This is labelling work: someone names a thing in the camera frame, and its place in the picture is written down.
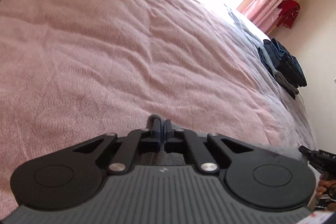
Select light blue folded garment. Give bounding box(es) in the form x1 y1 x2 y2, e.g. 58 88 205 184
258 47 279 75

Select pink bed blanket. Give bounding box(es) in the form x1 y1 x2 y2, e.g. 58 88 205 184
0 0 319 211

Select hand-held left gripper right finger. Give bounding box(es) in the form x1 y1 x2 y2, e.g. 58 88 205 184
161 119 253 176

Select dark blue folded jeans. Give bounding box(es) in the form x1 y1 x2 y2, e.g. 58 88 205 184
263 38 307 87

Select grey garment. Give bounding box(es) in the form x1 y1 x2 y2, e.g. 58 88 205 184
141 114 305 166
272 70 300 99

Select person's right hand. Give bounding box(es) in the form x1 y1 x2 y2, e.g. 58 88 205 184
316 179 336 200

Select red hanging garment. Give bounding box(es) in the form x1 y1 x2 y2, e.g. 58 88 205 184
276 0 301 29

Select grey folded garment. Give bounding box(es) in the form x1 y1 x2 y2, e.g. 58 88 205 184
272 70 300 99

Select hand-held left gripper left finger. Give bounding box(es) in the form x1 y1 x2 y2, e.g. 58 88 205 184
73 118 161 175

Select red and white packet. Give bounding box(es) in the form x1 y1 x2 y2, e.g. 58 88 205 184
296 210 332 224

